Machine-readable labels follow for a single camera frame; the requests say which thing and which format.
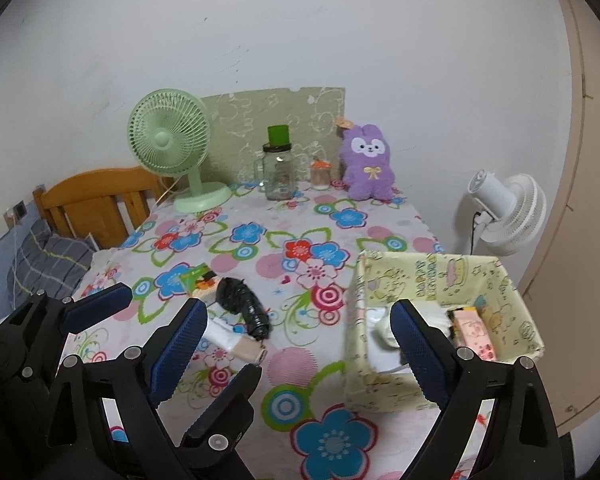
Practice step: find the white bag roll cardboard core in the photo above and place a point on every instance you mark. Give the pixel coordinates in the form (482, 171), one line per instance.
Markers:
(240, 345)

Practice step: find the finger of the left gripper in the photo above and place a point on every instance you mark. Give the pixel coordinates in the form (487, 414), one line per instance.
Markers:
(38, 329)
(217, 431)

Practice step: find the green orange tissue box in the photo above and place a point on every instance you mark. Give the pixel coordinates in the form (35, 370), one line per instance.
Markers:
(200, 282)

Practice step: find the floral tablecloth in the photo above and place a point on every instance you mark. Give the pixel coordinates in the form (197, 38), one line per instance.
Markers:
(281, 276)

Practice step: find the small cotton swab jar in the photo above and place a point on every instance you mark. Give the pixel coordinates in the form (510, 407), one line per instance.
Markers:
(320, 174)

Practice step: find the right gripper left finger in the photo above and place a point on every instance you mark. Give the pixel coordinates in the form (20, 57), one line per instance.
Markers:
(103, 421)

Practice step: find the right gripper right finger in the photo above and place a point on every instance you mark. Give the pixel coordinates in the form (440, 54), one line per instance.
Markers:
(521, 440)

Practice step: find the black plastic bag roll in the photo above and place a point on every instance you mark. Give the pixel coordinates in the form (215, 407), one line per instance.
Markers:
(236, 297)

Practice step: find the green desk fan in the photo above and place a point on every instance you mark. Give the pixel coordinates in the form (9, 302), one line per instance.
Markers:
(169, 133)

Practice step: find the grey plaid pillow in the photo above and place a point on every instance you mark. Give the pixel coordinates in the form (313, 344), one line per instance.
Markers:
(47, 261)

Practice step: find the beige door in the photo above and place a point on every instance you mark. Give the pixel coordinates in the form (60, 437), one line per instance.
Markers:
(562, 283)

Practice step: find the white standing fan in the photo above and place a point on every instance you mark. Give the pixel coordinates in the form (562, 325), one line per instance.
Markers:
(510, 212)

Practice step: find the wooden chair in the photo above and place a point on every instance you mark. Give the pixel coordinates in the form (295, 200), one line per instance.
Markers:
(106, 204)

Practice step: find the green patterned backboard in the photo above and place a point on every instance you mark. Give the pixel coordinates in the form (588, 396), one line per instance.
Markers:
(243, 122)

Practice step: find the glass jar with green lid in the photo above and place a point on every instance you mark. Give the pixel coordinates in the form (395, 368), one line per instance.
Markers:
(274, 169)

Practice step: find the purple plush bunny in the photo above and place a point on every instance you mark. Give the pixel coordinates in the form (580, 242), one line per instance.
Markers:
(365, 156)

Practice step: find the pink cartoon tissue pack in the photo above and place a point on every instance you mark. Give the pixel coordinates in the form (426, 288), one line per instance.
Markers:
(470, 331)

